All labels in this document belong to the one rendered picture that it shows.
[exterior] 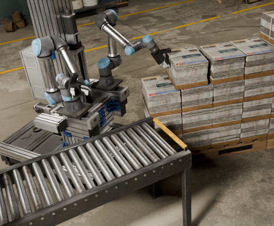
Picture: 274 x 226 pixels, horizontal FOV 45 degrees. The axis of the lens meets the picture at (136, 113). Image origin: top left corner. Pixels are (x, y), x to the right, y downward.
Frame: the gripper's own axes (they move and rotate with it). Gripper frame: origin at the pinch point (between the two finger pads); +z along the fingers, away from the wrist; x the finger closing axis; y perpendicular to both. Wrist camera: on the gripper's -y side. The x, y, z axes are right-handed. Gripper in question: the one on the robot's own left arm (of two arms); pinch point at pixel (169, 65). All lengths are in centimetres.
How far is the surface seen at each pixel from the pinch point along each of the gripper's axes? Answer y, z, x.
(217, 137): 2, 83, 19
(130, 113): 77, 70, -94
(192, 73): -11.7, 10.0, 16.8
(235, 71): -43, 32, 18
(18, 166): 119, -46, 80
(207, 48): -36.0, 12.0, -7.5
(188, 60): -15.8, 0.8, 10.6
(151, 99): 29.1, 6.7, 18.5
